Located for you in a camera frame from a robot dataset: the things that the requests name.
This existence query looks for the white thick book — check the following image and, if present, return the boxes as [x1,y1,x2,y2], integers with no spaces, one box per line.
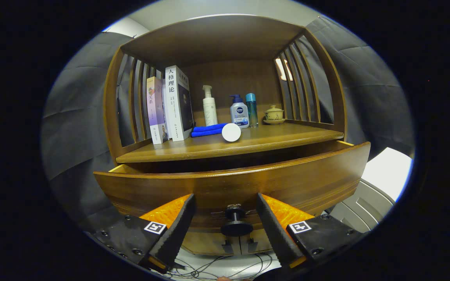
[164,65,195,142]

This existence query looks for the white cleanser tube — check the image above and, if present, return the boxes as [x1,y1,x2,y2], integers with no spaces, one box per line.
[221,123,242,143]

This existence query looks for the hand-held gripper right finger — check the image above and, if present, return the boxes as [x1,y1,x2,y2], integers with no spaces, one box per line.
[256,192,368,274]

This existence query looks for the purple book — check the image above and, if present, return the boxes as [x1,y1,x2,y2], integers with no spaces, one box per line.
[146,76,170,145]

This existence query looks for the brown wooden drawer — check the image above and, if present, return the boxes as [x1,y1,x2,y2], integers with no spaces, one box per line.
[93,140,371,231]

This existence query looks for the teal slim bottle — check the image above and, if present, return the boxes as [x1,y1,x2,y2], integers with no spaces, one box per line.
[246,93,259,128]

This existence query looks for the black drawer knob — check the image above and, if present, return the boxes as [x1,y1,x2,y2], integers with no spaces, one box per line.
[220,207,254,237]

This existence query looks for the beige lidded teacup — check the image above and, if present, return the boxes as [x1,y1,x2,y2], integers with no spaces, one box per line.
[263,105,286,125]

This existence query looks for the white bottle blue cap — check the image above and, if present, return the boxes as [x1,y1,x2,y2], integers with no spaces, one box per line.
[230,94,250,129]

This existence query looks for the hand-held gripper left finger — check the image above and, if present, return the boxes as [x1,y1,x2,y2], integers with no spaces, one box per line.
[90,194,197,274]

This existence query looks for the brown wooden cabinet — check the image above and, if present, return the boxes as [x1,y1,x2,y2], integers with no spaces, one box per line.
[93,14,371,256]

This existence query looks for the black floor cables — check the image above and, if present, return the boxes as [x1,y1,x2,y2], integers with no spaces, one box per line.
[162,252,284,281]

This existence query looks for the wooden cabinet door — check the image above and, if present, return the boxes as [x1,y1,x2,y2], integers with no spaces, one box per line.
[242,230,277,254]
[180,230,242,256]

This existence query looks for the white pump bottle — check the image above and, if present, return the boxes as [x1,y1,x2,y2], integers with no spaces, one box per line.
[202,85,218,126]

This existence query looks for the wooden countertop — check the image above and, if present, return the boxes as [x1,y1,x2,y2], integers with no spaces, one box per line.
[116,122,345,164]

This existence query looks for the blue folded cloth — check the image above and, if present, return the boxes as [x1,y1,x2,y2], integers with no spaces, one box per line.
[191,123,229,138]

